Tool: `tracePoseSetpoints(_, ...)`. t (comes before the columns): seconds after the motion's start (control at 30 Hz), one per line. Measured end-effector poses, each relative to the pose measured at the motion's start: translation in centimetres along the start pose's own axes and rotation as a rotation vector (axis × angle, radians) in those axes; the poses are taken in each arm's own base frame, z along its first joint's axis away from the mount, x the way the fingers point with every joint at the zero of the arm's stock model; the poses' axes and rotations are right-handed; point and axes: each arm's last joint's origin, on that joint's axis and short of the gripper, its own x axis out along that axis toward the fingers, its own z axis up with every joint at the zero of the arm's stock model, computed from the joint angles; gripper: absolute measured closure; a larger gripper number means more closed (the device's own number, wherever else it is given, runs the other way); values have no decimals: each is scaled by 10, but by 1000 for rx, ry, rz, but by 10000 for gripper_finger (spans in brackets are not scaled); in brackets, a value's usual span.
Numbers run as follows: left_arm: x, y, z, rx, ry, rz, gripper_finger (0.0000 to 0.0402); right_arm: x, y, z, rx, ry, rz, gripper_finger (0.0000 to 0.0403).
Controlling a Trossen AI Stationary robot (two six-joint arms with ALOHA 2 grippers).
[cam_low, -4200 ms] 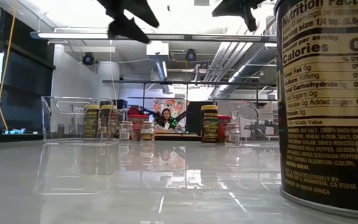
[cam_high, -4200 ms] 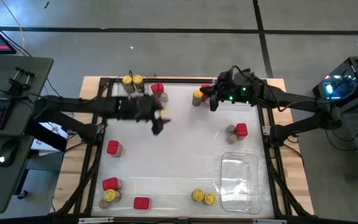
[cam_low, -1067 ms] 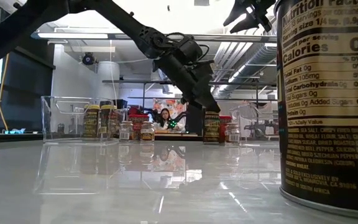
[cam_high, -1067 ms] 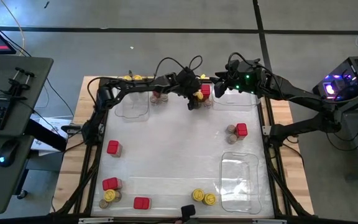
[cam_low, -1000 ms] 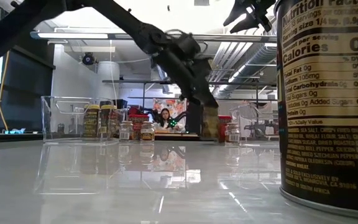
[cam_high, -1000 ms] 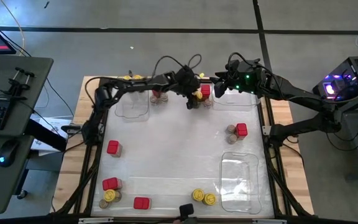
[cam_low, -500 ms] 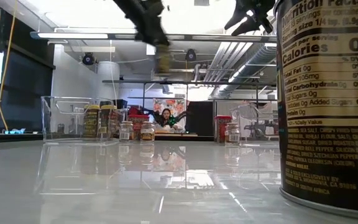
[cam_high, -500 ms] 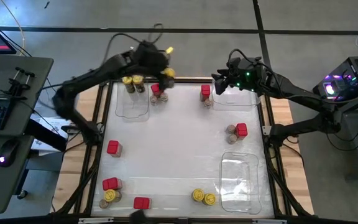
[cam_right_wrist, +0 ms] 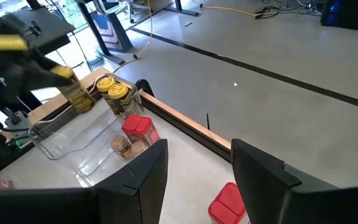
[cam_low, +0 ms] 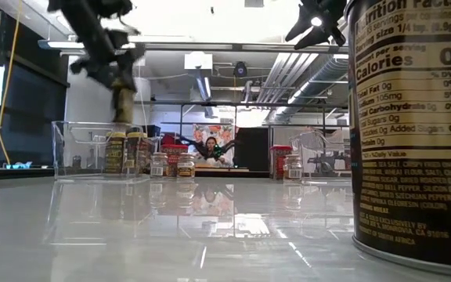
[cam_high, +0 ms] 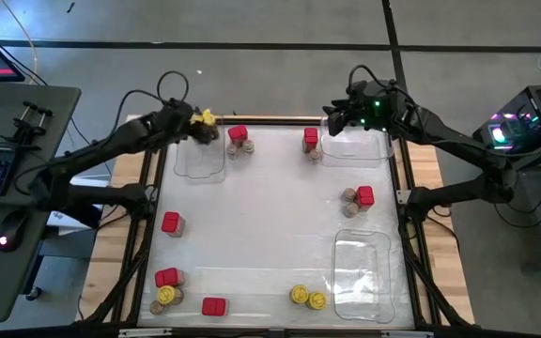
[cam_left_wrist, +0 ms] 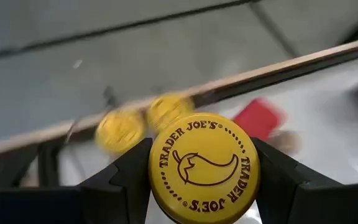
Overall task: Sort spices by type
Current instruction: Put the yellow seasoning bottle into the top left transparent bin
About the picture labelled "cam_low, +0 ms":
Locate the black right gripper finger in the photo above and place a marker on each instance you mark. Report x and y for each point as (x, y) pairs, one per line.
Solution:
(313, 39)
(301, 27)

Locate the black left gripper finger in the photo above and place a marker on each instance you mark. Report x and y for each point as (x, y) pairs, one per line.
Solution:
(125, 70)

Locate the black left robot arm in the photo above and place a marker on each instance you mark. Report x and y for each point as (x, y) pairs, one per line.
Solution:
(88, 8)

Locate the white cylinder column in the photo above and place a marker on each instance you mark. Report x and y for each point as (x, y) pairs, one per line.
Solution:
(143, 102)

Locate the grey ribbed ceiling tray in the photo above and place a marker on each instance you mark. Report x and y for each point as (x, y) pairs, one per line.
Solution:
(284, 74)

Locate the long ceiling light fixture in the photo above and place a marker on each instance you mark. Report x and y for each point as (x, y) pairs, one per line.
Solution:
(170, 46)

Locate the white box fixture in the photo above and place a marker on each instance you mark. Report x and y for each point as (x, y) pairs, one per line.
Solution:
(198, 60)

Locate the black round ceiling device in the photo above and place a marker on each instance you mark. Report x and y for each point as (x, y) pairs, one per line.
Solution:
(240, 69)

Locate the black metal rack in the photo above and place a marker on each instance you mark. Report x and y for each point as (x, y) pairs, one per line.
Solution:
(210, 103)

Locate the person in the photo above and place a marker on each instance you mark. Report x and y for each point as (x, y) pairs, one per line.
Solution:
(211, 145)

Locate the colourful floral poster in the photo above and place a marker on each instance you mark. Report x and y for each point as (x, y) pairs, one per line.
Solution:
(225, 131)

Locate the black machine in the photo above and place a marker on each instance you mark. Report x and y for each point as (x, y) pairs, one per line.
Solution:
(323, 164)

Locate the black panel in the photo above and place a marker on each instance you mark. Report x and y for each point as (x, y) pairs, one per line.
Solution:
(251, 150)

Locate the wooden bench top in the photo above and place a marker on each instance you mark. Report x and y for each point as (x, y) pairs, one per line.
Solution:
(225, 170)

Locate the light blue item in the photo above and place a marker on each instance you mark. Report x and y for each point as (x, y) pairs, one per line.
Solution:
(18, 165)

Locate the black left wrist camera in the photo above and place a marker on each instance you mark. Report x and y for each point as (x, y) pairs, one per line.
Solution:
(88, 69)

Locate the silver ventilation duct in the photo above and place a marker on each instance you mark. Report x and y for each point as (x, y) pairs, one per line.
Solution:
(327, 72)

